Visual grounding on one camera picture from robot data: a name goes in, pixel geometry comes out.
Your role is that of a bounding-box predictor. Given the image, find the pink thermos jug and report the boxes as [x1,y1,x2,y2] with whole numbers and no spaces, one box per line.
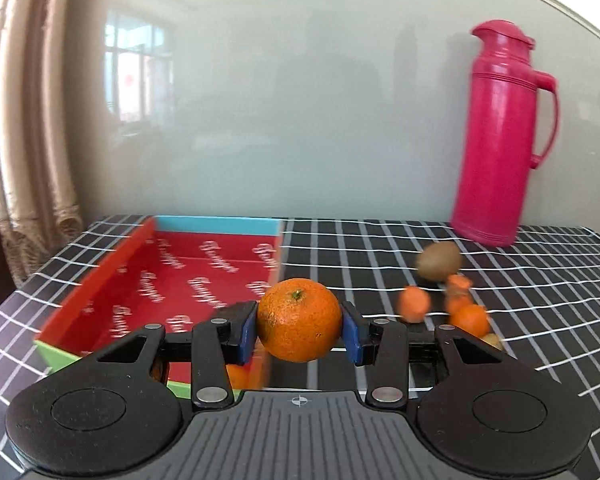
[450,20,561,248]

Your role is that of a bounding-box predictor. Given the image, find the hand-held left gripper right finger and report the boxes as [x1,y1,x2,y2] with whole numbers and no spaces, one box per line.
[341,301,535,407]

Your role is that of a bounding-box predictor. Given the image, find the brown kiwi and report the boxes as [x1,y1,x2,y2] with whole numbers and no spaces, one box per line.
[416,241,463,283]

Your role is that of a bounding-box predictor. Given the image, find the orange carrot piece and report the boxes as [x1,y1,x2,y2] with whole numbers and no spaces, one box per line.
[445,294,473,315]
[446,274,473,297]

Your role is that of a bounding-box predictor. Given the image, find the red cardboard box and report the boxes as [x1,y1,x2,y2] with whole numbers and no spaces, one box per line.
[34,216,285,401]

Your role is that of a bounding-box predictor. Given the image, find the large orange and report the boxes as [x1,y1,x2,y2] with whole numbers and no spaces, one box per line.
[256,278,342,363]

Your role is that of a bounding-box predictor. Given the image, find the beige curtain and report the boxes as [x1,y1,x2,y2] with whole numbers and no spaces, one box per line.
[0,0,87,286]

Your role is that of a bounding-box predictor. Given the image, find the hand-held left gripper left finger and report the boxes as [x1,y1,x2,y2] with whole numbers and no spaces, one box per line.
[82,301,259,407]

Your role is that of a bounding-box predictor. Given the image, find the small mandarin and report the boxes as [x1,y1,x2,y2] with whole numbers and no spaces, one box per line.
[450,304,491,338]
[226,364,266,391]
[397,286,432,324]

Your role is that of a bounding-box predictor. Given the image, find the black white checked tablecloth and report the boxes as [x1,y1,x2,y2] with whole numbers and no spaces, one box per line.
[0,215,600,480]

